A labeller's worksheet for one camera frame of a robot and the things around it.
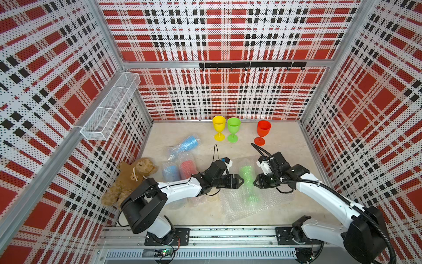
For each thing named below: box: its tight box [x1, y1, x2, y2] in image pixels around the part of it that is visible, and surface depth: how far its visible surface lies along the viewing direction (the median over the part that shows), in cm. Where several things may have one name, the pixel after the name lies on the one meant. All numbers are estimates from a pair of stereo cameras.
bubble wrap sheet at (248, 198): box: [219, 156, 294, 223], surface depth 83 cm
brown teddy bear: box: [101, 156, 158, 207], surface depth 88 cm
